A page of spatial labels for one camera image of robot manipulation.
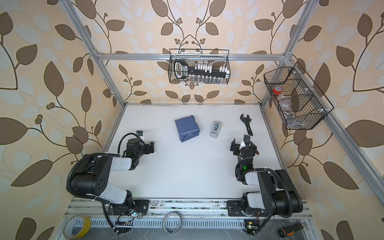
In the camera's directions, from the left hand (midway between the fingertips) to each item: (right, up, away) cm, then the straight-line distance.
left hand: (146, 140), depth 95 cm
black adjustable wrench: (+69, +13, +13) cm, 72 cm away
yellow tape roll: (-25, -37, -25) cm, 51 cm away
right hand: (+61, 0, -7) cm, 61 cm away
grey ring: (+17, -36, -25) cm, 47 cm away
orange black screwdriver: (+72, -36, -30) cm, 86 cm away
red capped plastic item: (+77, +30, -15) cm, 84 cm away
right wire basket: (+86, +24, -19) cm, 91 cm away
